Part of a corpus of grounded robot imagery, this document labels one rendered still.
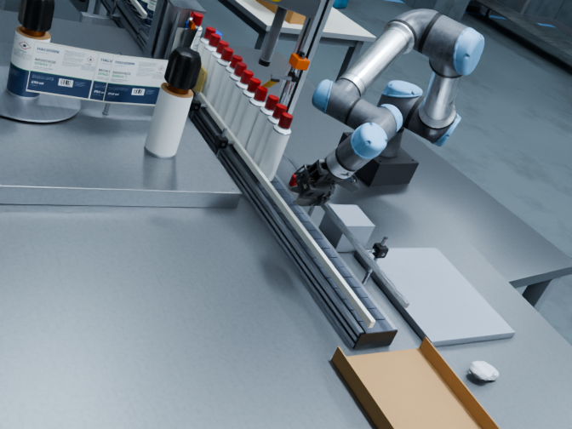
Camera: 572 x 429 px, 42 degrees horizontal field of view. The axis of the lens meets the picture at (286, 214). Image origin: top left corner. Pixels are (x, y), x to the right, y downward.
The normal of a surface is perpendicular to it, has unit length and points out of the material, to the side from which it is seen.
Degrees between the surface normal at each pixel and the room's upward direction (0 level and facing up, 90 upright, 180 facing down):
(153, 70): 90
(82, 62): 90
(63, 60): 90
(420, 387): 0
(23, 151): 0
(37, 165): 0
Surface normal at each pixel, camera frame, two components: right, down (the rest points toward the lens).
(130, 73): 0.50, 0.58
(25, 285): 0.33, -0.81
